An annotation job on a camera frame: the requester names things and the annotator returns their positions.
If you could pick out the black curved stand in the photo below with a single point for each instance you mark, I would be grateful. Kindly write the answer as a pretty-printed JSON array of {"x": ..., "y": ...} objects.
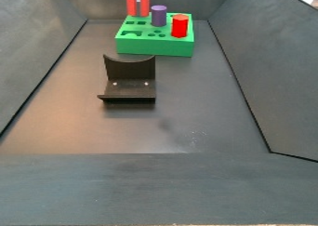
[{"x": 129, "y": 80}]

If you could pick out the red slotted double-square block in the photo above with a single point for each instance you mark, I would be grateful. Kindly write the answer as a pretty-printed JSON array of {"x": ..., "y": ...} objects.
[{"x": 138, "y": 8}]

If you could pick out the green peg board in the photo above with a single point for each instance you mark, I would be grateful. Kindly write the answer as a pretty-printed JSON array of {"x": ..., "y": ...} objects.
[{"x": 140, "y": 38}]

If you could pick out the purple cylinder peg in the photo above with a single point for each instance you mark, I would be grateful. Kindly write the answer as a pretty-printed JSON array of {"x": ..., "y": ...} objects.
[{"x": 158, "y": 15}]

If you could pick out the red cylinder peg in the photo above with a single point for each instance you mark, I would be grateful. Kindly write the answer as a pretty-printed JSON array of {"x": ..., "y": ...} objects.
[{"x": 179, "y": 25}]

